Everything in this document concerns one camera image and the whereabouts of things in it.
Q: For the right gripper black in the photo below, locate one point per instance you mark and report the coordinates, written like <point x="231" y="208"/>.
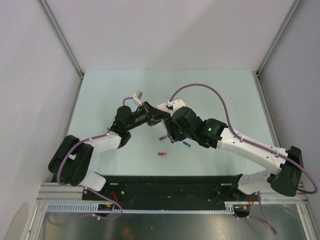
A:
<point x="171" y="128"/>

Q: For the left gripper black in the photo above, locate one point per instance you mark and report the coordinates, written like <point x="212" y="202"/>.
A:
<point x="153" y="115"/>

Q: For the white remote control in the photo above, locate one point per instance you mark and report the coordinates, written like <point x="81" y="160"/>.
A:
<point x="163" y="107"/>

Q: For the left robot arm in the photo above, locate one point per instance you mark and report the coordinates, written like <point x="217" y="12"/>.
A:
<point x="70" y="163"/>

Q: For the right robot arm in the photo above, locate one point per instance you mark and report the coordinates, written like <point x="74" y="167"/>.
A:
<point x="280" y="171"/>

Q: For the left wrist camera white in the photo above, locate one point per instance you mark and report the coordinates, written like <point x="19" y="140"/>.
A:
<point x="137" y="98"/>

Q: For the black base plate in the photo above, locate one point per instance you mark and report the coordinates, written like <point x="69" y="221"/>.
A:
<point x="171" y="193"/>

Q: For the left aluminium frame post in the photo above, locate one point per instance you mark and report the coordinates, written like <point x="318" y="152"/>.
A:
<point x="54" y="24"/>

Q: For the aluminium frame post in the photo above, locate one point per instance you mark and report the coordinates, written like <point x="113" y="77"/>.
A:
<point x="54" y="24"/>
<point x="280" y="34"/>

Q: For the right aluminium frame post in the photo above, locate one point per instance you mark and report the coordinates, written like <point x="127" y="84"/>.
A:
<point x="280" y="34"/>

